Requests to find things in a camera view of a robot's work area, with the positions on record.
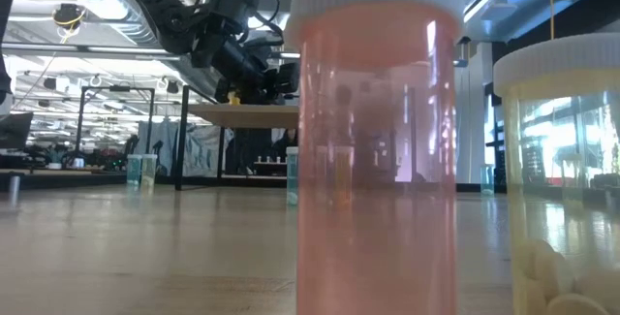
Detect long silver pendant light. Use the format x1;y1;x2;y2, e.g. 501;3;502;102
0;43;301;60

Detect large silver ventilation duct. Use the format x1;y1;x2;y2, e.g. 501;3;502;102
41;0;166;49

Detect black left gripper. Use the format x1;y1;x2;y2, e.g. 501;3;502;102
212;38;301;106

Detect silver base standoff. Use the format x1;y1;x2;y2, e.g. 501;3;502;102
7;172;23;208

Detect black monitor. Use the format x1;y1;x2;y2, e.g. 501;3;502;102
0;110;34;151

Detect yellow medicine bottle white cap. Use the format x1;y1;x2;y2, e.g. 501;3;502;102
492;32;620;315
139;153;159;193

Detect wooden shelf black legs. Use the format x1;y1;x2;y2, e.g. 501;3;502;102
173;84;300;193

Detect pink medicine bottle white cap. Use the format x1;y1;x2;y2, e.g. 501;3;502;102
283;0;466;315

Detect black ceiling-mounted device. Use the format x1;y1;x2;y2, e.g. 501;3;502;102
51;3;87;31

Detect distant small bottle rack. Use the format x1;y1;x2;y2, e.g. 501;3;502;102
254;154;288;167

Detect black background frame rig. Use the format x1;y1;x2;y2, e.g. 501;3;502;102
75;84;157;155

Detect grey fabric cover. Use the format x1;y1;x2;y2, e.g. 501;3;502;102
135;119;233;179

